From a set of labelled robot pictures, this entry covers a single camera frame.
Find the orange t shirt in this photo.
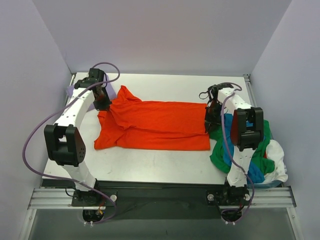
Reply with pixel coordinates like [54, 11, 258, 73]
[94, 85, 211, 151]

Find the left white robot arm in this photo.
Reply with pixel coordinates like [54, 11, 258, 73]
[44, 68, 112, 206]

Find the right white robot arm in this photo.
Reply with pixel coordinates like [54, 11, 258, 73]
[204, 82, 264, 204]

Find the folded purple t shirt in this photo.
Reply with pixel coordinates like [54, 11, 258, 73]
[65, 72, 117, 101]

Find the white t shirt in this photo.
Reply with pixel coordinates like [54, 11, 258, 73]
[262, 139, 288, 185]

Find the blue t shirt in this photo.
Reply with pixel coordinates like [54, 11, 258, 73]
[222, 113, 266, 184]

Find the green t shirt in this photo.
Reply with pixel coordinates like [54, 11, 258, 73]
[209, 120, 275, 177]

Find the blue basket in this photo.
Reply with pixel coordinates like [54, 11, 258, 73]
[253, 180, 282, 189]

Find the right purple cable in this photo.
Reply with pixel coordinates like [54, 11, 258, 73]
[221, 82, 256, 223]

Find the purple cable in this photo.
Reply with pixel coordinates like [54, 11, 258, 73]
[221, 82, 256, 223]
[22, 61, 121, 225]

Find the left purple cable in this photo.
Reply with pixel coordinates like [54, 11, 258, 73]
[22, 61, 121, 225]

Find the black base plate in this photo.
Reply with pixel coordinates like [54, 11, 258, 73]
[41, 179, 251, 221]

